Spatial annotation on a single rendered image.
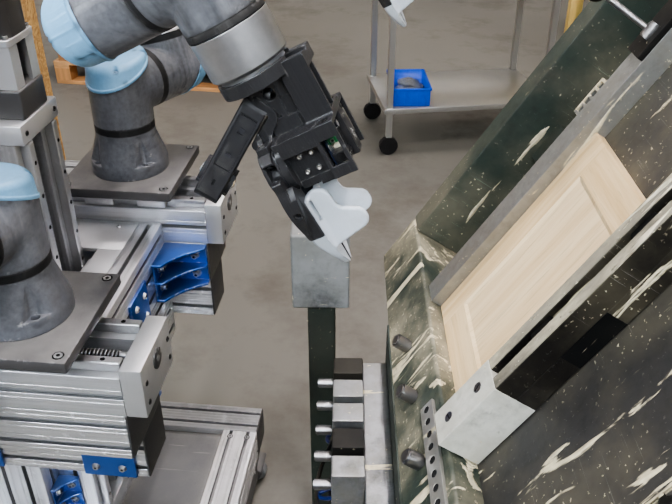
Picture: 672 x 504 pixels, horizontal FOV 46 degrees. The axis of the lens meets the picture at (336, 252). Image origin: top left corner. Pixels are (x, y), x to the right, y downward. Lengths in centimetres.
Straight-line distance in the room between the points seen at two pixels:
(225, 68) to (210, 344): 217
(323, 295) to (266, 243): 170
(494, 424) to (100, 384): 56
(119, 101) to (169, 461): 99
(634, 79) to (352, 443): 73
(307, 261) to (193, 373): 117
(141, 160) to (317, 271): 41
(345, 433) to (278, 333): 148
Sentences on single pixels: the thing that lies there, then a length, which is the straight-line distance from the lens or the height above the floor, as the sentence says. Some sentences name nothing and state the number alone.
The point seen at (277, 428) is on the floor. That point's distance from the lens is 246.
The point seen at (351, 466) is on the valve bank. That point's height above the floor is 76.
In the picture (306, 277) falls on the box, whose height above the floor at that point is 83.
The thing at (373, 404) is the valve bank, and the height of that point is 74.
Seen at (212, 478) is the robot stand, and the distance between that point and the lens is 204.
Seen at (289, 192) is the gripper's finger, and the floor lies 140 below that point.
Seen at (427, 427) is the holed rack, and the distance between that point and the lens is 121.
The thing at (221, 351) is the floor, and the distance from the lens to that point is 276.
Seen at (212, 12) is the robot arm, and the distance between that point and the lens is 67.
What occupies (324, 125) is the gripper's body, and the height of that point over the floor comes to 147.
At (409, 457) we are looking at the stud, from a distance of 118.
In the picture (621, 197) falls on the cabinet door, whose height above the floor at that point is 122.
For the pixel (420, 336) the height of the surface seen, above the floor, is 88.
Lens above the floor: 173
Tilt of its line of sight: 32 degrees down
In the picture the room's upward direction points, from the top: straight up
